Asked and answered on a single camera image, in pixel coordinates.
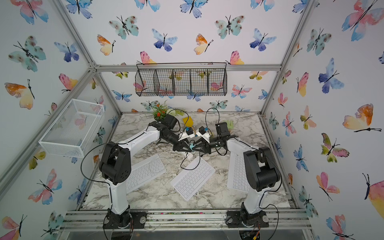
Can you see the middle white keyboard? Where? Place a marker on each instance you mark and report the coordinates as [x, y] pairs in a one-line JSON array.
[[188, 182]]

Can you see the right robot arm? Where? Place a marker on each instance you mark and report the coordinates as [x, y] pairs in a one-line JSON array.
[[260, 169]]

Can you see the white mesh wall basket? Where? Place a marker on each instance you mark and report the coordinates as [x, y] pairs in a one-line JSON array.
[[73, 130]]

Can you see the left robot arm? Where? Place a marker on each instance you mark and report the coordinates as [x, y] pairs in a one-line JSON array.
[[116, 167]]

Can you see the white keyboard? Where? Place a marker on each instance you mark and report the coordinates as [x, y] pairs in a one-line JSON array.
[[237, 179], [144, 172], [188, 182]]

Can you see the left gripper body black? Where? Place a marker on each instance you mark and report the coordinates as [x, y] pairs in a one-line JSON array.
[[172, 138]]

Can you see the black wire wall basket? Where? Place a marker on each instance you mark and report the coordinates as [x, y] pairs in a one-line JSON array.
[[181, 79]]

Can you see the right white keyboard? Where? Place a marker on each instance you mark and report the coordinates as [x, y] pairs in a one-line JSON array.
[[237, 179]]

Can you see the potted plant white pot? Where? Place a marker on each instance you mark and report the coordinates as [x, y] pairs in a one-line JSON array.
[[160, 111]]

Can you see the left white keyboard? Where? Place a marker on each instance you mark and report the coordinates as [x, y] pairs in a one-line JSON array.
[[144, 172]]

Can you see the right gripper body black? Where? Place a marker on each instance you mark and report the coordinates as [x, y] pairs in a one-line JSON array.
[[215, 142]]

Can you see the white power strip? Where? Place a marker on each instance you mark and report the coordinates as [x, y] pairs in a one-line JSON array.
[[187, 155]]

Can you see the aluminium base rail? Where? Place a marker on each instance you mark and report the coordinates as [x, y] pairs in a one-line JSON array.
[[218, 219]]

